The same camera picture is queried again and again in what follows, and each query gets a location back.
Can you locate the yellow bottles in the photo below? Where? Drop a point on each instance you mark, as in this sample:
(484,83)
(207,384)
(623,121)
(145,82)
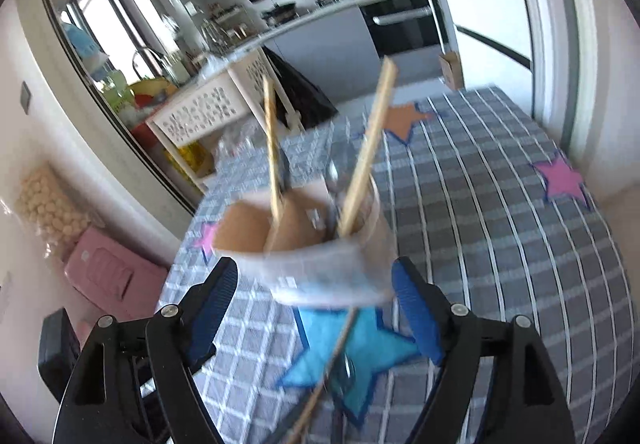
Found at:
(195,158)

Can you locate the yellow-green plastic basin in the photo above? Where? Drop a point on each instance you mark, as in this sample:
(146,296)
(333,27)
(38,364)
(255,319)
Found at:
(147,87)

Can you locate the grey checked star tablecloth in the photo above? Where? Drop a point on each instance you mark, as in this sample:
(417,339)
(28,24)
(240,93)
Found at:
(475,224)

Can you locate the grey kitchen counter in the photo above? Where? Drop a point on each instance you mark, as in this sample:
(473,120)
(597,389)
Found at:
(325,38)

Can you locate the steel kitchen faucet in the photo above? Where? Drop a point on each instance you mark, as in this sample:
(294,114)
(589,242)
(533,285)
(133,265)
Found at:
(145,54)

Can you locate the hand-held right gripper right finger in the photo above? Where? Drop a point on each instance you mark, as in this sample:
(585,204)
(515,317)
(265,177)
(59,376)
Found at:
(415,314)

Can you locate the bag of white balls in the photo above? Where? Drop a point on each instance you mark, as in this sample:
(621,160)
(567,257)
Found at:
(50,209)

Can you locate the grey wall switch panel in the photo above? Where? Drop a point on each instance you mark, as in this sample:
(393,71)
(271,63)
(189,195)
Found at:
(25,97)

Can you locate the wooden chopstick blue patterned end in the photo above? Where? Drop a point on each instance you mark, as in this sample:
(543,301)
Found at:
(335,354)

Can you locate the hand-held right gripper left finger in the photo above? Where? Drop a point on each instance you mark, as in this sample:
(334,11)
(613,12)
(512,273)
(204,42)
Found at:
(215,309)

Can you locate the black wok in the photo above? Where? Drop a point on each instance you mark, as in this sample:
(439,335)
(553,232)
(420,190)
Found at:
(279,12)

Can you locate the white plastic utensil holder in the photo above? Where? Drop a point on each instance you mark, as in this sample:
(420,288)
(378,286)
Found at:
(320,269)

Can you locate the dark spoon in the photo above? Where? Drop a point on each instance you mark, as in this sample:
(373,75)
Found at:
(345,376)
(334,184)
(285,173)

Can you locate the brown cardboard box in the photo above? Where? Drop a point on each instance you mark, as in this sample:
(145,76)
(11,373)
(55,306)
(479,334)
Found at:
(450,68)

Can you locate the sliding door frame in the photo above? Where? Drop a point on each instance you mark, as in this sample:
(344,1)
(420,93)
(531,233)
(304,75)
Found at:
(555,23)

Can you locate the black built-in oven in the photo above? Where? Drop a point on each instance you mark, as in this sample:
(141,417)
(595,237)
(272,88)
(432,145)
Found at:
(405,23)

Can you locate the clear plastic bag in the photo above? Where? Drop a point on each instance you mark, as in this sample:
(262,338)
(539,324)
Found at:
(240,138)

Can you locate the white flower-cutout storage cart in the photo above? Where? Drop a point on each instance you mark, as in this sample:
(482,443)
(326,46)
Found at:
(210,108)

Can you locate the blue hanging towel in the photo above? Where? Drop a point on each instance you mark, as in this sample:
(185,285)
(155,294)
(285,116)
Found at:
(86,41)

